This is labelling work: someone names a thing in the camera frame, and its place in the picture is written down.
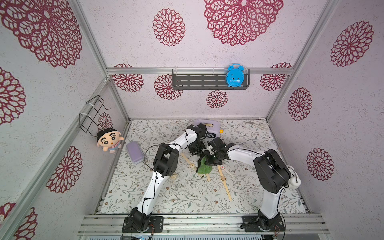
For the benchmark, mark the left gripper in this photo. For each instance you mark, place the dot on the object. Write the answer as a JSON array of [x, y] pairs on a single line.
[[194, 152]]

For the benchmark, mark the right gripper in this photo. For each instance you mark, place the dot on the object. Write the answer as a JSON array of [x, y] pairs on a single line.
[[210, 156]]

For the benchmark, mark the beige watch long diagonal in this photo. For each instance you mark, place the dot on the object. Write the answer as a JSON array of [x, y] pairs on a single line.
[[192, 165]]

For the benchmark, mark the green cleaning cloth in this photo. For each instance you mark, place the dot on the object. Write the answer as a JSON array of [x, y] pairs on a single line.
[[204, 168]]

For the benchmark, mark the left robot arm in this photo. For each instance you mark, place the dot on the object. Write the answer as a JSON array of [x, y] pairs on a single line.
[[164, 166]]

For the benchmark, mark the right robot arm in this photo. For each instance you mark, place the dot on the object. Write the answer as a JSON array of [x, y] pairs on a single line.
[[274, 175]]

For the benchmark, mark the purple tissue box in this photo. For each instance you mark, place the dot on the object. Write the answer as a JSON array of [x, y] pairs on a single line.
[[213, 128]]

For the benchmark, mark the purple pad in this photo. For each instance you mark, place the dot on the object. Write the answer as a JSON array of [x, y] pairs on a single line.
[[135, 152]]

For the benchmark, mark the blue alarm clock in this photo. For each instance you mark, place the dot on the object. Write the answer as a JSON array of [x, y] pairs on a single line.
[[235, 75]]

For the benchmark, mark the cartoon boy plush doll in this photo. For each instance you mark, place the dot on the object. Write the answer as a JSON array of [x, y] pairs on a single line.
[[110, 140]]

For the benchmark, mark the grey wall shelf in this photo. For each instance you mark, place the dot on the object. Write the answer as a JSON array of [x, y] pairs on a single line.
[[181, 81]]

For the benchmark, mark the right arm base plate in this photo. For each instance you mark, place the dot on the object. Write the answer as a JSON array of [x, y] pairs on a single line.
[[262, 224]]

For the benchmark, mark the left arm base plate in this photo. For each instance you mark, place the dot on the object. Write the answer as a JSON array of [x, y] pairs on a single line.
[[152, 224]]

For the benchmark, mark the black wire rack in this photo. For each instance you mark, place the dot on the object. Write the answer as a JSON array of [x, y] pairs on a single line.
[[88, 119]]

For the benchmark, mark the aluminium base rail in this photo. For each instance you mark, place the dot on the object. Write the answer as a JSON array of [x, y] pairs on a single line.
[[217, 224]]

